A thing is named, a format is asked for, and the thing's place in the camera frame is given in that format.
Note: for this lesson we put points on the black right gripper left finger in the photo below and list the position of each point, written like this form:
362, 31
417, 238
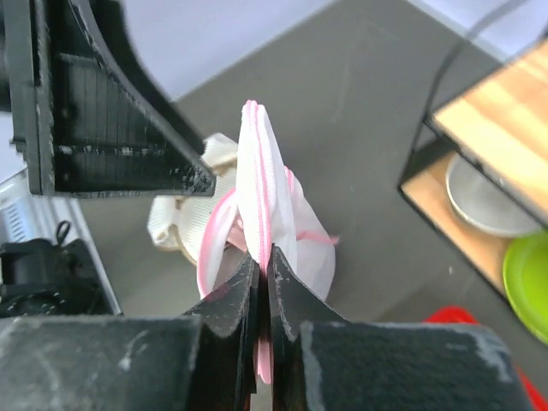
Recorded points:
223, 377

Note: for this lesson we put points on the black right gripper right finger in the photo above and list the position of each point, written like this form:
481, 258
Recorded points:
296, 375

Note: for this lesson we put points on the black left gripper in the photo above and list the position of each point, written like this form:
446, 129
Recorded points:
87, 119

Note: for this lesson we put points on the white mesh laundry bag pink zipper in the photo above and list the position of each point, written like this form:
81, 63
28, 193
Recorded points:
266, 208

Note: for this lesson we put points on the cream mesh laundry bag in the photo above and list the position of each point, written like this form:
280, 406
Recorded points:
178, 223

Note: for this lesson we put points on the grey metal bowl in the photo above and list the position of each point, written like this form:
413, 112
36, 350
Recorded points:
480, 203

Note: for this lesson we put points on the green plate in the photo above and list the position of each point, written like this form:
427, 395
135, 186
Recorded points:
525, 282

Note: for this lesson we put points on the aluminium frame rail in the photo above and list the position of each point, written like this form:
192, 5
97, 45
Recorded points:
25, 217

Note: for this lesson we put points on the black wire wooden shelf rack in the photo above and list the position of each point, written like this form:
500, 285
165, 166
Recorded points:
498, 125

